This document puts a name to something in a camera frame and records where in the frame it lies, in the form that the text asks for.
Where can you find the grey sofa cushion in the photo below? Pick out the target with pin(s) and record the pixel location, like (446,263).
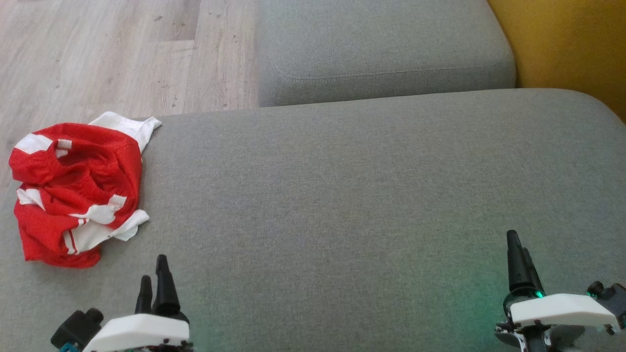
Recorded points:
(381,44)

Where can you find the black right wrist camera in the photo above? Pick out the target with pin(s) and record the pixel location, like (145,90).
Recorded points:
(611,296)

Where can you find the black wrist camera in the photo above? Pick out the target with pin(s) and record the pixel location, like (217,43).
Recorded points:
(611,296)
(78,327)

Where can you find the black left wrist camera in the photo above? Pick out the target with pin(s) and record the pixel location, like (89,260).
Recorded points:
(78,327)

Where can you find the red white-sleeved shirt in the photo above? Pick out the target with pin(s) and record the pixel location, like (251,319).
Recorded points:
(41,237)

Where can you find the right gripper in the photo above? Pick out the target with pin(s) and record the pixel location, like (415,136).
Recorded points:
(557,310)

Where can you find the grey fabric sofa seat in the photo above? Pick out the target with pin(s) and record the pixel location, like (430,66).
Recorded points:
(342,205)

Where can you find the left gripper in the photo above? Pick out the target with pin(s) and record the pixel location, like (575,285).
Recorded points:
(142,333)

